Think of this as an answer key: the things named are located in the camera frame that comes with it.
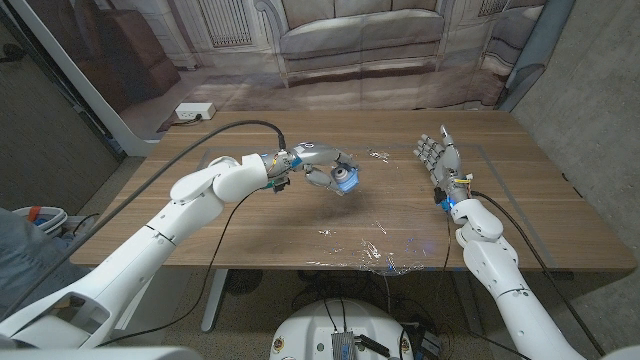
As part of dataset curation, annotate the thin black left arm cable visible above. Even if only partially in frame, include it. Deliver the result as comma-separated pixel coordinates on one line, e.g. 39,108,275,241
94,187,269,349

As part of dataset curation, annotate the person in blue jeans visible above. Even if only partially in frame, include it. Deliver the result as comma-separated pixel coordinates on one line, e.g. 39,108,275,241
0,207,89,314

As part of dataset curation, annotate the white power strip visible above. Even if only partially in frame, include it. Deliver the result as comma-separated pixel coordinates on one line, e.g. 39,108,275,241
174,102,217,122

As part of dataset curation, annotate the white plastic bucket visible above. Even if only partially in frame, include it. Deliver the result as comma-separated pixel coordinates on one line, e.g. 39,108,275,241
12,205,69,237

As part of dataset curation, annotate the white backdrop frame pole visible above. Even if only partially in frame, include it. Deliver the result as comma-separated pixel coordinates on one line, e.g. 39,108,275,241
8,0,162,158

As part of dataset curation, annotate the printed sofa room backdrop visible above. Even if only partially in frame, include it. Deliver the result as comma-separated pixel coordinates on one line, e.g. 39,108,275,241
24,0,551,142

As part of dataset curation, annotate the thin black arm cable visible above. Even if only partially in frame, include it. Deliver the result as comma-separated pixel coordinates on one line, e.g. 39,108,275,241
94,187,269,349
433,199,454,301

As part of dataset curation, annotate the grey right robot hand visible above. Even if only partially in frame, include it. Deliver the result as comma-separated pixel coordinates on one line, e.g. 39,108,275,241
412,124,474,204

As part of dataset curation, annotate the grey finned electronics box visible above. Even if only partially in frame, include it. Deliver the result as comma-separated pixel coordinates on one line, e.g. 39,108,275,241
331,330,357,360

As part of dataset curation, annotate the grey table leg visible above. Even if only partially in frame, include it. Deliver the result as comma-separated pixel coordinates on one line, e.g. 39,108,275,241
452,269,484,339

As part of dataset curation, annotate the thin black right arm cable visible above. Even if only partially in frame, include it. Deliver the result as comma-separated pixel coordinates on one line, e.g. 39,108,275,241
433,199,454,301

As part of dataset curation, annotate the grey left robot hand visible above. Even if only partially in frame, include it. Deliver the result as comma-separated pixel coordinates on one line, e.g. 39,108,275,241
259,141,360,196

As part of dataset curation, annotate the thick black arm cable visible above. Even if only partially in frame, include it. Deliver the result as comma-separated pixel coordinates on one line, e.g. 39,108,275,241
471,190,607,357
0,119,287,322

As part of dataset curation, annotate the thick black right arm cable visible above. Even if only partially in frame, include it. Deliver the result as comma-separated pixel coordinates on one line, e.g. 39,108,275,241
471,190,607,357

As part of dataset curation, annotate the white robot torso base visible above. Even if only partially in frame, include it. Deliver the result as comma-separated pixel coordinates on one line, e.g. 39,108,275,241
268,298,415,360

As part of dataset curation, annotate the small blue toy camera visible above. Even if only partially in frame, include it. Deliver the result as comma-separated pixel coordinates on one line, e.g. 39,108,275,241
329,164,360,196

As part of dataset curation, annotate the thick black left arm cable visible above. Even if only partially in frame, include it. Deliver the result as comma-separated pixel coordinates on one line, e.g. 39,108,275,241
0,119,287,322

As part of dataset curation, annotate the clear cellophane sheet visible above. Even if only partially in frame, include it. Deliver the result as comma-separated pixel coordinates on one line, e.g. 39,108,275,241
304,147,437,277

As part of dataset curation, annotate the blue-grey rolled backdrop edge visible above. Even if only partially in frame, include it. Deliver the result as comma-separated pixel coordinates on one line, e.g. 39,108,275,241
497,0,576,113

